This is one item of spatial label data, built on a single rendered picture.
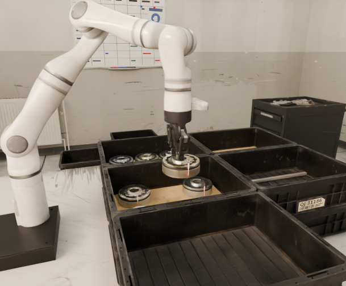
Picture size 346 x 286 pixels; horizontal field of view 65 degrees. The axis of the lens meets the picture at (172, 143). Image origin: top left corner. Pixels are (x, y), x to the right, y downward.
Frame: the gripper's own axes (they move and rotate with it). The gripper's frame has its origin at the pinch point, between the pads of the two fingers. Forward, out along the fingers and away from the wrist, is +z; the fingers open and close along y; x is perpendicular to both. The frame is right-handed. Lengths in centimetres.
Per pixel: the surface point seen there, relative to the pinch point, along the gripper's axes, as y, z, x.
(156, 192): -13.3, 17.5, -3.0
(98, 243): -9.4, 30.5, -23.8
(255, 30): -313, -58, 231
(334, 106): -100, 14, 169
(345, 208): 12, 20, 54
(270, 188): 12.0, 7.6, 23.5
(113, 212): 11.1, 7.3, -19.6
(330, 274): 41.8, 7.1, 13.3
